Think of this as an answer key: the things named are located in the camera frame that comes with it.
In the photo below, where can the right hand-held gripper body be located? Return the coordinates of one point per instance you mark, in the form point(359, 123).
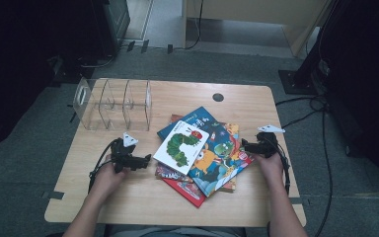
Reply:
point(266, 146)

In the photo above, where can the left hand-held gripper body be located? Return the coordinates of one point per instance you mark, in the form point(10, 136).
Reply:
point(121, 154)

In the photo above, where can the dark blue monster picture book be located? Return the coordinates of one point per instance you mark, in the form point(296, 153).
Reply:
point(220, 154)

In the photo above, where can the light blue animals picture book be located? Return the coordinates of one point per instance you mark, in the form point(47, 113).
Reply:
point(172, 173)

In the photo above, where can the white caterpillar picture book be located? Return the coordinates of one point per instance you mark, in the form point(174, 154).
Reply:
point(181, 148)

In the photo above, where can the clear acrylic book rack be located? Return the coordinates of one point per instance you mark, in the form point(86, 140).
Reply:
point(112, 105)

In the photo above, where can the red picture book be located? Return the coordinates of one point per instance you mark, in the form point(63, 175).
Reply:
point(187, 192)

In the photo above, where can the person's right hand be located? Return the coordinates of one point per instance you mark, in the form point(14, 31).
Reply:
point(273, 168)

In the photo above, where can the person's left hand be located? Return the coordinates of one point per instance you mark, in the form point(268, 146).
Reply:
point(105, 181)

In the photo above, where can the black table grommet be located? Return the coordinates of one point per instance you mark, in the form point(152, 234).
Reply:
point(217, 97)

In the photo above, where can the black stand base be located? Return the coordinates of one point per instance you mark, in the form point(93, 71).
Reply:
point(296, 82)

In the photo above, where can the person's grey clothing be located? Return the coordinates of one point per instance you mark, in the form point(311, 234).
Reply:
point(177, 232)

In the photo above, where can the dark curtain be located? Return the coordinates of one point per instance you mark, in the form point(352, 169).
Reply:
point(368, 82)
point(19, 65)

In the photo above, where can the black cabinet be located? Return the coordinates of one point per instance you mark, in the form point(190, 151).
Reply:
point(112, 23)

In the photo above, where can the beige wooden furniture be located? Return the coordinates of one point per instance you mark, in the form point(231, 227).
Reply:
point(253, 10)

